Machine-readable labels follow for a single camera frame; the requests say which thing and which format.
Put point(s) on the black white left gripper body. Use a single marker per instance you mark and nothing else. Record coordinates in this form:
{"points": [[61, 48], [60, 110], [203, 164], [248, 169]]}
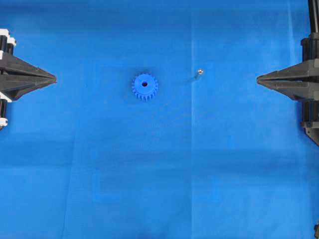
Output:
{"points": [[7, 44]]}

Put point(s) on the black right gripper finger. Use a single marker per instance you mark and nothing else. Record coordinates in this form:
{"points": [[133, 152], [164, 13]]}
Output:
{"points": [[304, 71], [297, 91]]}

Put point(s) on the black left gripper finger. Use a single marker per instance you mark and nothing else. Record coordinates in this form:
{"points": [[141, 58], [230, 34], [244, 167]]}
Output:
{"points": [[12, 64], [15, 86]]}

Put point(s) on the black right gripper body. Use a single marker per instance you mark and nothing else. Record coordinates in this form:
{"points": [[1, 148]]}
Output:
{"points": [[310, 108]]}

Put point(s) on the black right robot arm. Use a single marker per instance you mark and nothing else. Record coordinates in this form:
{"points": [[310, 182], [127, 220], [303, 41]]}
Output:
{"points": [[314, 24]]}

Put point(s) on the small blue plastic gear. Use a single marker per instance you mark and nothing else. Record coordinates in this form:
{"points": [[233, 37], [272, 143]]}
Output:
{"points": [[145, 86]]}

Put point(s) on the blue table cloth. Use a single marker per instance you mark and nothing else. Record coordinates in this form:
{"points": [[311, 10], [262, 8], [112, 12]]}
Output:
{"points": [[218, 158]]}

